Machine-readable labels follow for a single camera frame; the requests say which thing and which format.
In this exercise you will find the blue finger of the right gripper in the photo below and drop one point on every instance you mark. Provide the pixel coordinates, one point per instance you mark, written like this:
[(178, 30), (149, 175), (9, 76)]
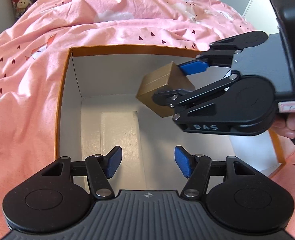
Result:
[(182, 97), (221, 52)]

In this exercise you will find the person right hand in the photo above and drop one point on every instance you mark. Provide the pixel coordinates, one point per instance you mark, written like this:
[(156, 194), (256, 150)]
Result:
[(284, 127)]

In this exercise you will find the small gold cardboard box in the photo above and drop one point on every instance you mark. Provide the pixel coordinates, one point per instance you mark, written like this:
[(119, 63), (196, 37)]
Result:
[(165, 78)]

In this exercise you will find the pink heart-print duvet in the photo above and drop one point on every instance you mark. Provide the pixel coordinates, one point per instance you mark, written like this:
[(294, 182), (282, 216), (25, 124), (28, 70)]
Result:
[(34, 50)]

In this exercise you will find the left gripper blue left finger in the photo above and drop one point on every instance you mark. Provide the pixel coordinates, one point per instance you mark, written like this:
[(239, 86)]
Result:
[(100, 168)]

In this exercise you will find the white box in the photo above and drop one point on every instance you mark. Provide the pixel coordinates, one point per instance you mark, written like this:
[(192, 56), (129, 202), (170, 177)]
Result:
[(122, 129)]

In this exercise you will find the orange cardboard storage box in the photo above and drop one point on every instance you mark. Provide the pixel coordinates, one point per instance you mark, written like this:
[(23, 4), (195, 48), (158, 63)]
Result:
[(102, 79)]

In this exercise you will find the white door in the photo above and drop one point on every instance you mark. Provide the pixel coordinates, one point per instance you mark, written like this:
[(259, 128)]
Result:
[(260, 14)]

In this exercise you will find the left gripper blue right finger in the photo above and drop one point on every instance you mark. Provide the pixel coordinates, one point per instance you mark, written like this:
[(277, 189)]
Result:
[(196, 168)]

